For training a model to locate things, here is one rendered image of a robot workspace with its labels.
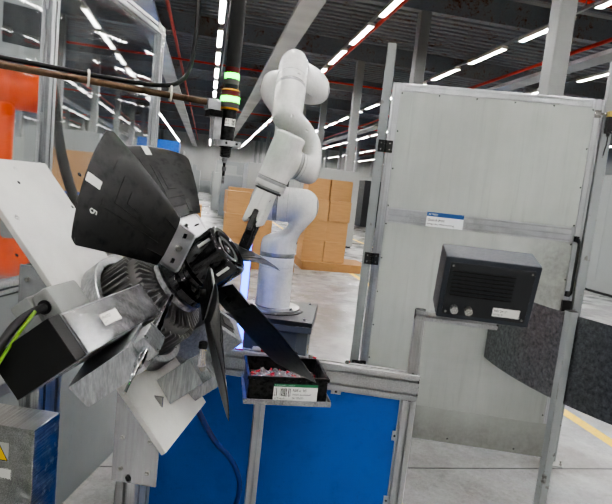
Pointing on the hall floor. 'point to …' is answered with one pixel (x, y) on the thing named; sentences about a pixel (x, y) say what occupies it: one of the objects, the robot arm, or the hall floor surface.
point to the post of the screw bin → (254, 454)
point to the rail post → (402, 452)
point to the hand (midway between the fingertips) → (246, 241)
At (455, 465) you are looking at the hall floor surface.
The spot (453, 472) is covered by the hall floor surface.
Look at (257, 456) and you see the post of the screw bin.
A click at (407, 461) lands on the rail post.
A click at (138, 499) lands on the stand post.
